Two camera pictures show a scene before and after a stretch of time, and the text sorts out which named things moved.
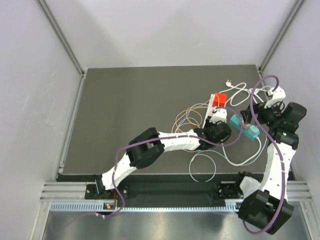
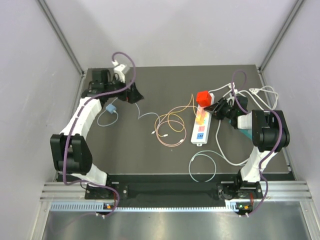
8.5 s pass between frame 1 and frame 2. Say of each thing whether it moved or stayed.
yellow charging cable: moved
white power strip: moved
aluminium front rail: stayed
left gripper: moved
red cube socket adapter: moved
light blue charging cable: moved
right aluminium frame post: stayed
